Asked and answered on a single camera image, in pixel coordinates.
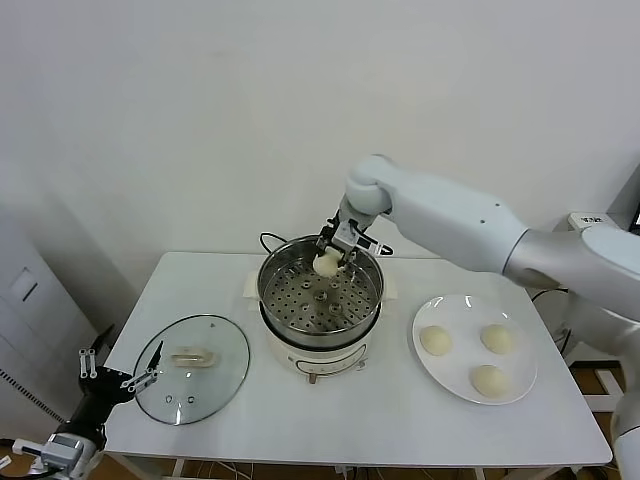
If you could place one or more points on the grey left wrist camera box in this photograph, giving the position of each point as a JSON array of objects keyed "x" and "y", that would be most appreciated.
[{"x": 62, "y": 447}]

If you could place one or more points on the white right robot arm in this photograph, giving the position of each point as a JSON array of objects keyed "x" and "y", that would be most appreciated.
[{"x": 450, "y": 215}]

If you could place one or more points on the white steamed baozi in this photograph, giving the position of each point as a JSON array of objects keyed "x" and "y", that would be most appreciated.
[
  {"x": 490, "y": 382},
  {"x": 435, "y": 342},
  {"x": 497, "y": 339},
  {"x": 327, "y": 265}
]

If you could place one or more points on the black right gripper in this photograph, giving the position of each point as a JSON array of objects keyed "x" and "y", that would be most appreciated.
[{"x": 332, "y": 225}]

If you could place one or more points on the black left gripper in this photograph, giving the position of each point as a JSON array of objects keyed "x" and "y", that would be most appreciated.
[{"x": 107, "y": 385}]

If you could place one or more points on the white electric cooker base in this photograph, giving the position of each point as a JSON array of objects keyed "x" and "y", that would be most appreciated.
[{"x": 325, "y": 362}]

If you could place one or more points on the perforated steel steamer basket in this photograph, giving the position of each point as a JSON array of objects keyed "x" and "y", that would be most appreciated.
[{"x": 290, "y": 260}]

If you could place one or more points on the white round plate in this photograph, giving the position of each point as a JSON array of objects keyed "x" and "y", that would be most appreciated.
[{"x": 465, "y": 360}]

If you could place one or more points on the round glass pot lid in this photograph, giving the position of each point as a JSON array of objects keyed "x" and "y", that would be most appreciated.
[{"x": 220, "y": 340}]

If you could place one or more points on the small printed desk label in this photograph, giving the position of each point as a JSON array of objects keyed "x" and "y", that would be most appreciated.
[{"x": 592, "y": 219}]

